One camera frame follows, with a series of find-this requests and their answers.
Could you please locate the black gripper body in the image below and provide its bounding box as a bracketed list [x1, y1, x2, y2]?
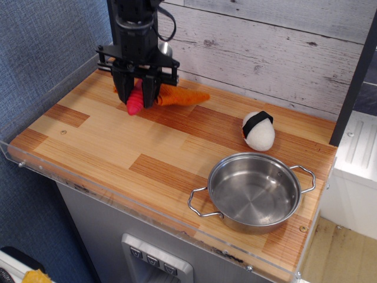
[95, 25, 180, 87]

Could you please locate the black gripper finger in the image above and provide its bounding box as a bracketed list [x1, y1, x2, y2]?
[111, 67, 134, 103]
[142, 75, 161, 108]

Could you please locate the orange knitted cloth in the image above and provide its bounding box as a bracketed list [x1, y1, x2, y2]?
[125, 80, 210, 106]

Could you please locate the red handled metal spoon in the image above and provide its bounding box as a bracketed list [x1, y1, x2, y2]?
[126, 42, 173, 116]

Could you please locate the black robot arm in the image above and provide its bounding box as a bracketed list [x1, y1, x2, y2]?
[96, 1, 180, 108]

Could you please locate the white plush egg black band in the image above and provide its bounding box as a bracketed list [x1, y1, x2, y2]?
[242, 111, 275, 152]

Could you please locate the stainless steel pot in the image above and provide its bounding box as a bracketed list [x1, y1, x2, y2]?
[187, 152, 316, 235]

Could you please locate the clear acrylic table guard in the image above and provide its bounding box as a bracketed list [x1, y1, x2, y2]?
[5, 59, 336, 282]

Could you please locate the grey toy fridge cabinet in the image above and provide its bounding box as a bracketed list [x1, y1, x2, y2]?
[58, 184, 268, 282]

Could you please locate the silver dispenser button panel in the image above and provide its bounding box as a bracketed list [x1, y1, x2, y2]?
[121, 233, 194, 282]

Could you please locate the black and yellow object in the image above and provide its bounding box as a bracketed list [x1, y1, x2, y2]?
[1, 246, 54, 282]

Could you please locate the white ridged side counter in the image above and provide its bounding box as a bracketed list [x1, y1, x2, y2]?
[320, 111, 376, 239]

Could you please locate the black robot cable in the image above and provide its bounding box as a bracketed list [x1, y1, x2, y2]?
[153, 0, 177, 42]

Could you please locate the dark right vertical post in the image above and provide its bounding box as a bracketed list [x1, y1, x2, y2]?
[329, 12, 376, 147]

